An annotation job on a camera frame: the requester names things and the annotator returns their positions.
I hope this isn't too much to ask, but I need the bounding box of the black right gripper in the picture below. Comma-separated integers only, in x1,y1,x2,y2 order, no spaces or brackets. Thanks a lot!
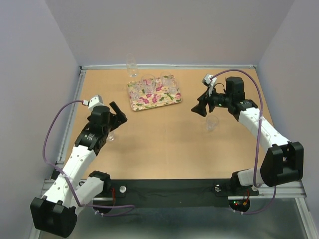
190,85,232,117

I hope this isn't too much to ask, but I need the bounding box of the small clear glass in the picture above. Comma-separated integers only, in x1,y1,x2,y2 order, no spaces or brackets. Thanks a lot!
133,82,141,91

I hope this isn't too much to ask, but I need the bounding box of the clear faceted glass tumbler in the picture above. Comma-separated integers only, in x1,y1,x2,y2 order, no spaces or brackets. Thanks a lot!
160,71,174,86

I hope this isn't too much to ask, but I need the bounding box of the tall clear glass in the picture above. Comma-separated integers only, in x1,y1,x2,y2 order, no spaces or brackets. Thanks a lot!
126,53,138,77

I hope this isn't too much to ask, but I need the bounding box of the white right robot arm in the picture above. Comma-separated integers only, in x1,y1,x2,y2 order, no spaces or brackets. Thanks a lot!
191,74,304,194

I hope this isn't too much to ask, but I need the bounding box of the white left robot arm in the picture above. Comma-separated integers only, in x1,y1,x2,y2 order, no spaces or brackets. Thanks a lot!
30,96,127,238

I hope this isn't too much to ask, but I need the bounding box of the floral patterned tray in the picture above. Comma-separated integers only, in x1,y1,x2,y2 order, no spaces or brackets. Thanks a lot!
127,77,182,112

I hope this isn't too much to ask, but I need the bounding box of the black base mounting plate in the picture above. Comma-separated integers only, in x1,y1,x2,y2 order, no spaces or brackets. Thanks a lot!
93,179,259,208

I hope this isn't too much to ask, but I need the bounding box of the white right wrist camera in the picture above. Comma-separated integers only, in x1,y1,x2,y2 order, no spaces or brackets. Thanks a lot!
202,74,217,96

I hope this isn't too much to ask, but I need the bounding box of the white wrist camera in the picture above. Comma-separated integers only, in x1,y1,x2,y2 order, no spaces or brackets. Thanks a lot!
88,95,104,111
202,74,217,96

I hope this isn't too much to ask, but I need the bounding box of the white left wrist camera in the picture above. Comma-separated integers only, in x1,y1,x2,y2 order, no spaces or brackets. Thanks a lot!
88,95,104,111

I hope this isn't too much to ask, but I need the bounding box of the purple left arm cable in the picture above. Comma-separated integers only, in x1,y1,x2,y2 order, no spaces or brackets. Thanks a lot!
43,99,137,217

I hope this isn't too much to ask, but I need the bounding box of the aluminium front frame rail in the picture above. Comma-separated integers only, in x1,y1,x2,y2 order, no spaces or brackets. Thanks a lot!
40,179,307,199

